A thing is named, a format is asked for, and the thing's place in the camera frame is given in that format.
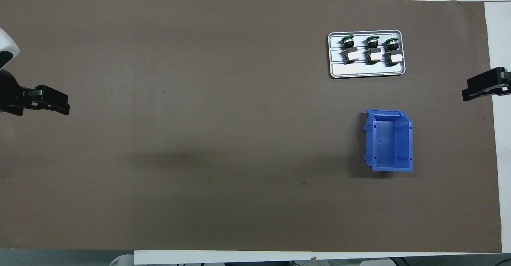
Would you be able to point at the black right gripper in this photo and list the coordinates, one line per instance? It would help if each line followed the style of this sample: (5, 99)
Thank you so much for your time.
(508, 80)

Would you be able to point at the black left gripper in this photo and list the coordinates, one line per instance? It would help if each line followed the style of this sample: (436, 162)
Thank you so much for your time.
(10, 94)

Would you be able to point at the green push button switch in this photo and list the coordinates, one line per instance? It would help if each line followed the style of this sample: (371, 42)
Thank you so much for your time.
(373, 55)
(394, 56)
(351, 54)

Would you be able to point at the blue plastic bin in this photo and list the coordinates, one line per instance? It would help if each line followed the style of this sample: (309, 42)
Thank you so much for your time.
(389, 146)

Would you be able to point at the grey metal tray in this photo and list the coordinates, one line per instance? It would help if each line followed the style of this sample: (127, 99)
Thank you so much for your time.
(359, 70)

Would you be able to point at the brown table mat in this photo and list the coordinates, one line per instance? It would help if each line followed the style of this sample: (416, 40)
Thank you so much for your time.
(199, 118)

